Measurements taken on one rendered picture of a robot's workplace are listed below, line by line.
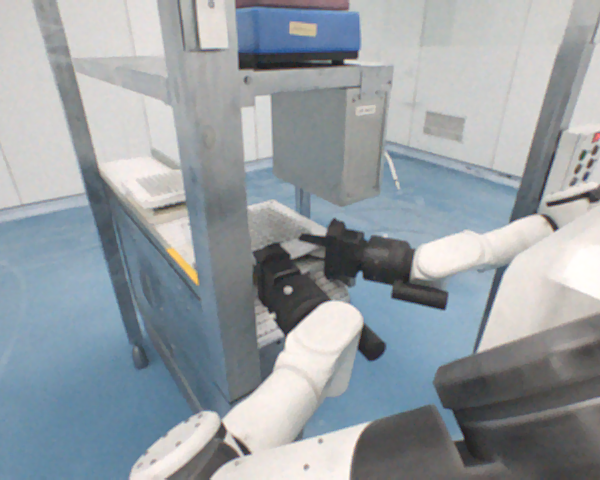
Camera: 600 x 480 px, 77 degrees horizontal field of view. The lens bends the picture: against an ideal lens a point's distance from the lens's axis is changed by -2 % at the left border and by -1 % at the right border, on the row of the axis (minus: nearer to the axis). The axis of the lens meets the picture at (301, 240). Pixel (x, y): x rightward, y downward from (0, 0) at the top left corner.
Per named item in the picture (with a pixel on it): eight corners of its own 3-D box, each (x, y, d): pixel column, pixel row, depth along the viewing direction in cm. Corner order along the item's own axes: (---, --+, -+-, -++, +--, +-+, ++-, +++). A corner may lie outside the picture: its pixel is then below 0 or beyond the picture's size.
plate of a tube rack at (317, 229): (180, 232, 84) (179, 223, 83) (273, 206, 97) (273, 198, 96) (232, 282, 67) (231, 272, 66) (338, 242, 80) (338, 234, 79)
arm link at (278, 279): (242, 250, 63) (273, 289, 53) (294, 237, 67) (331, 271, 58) (246, 310, 69) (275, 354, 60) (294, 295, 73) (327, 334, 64)
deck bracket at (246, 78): (266, 108, 48) (264, 70, 46) (230, 113, 45) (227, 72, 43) (254, 105, 50) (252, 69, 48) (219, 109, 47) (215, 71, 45)
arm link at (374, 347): (274, 351, 59) (311, 406, 51) (281, 293, 55) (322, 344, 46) (335, 333, 65) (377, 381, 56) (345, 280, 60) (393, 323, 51)
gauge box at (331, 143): (381, 194, 73) (392, 84, 64) (340, 207, 68) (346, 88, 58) (310, 167, 89) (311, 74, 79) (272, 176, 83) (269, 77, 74)
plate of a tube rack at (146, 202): (223, 191, 119) (222, 185, 118) (143, 210, 106) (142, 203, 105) (193, 172, 137) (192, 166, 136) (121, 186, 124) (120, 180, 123)
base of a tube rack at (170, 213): (224, 206, 121) (224, 199, 120) (146, 226, 109) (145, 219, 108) (194, 185, 139) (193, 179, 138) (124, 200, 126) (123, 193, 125)
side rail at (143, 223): (245, 338, 68) (244, 324, 67) (237, 342, 67) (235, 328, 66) (91, 164, 161) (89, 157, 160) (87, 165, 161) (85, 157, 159)
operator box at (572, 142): (578, 214, 114) (611, 125, 102) (553, 229, 105) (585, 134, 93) (557, 207, 119) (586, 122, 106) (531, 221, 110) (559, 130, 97)
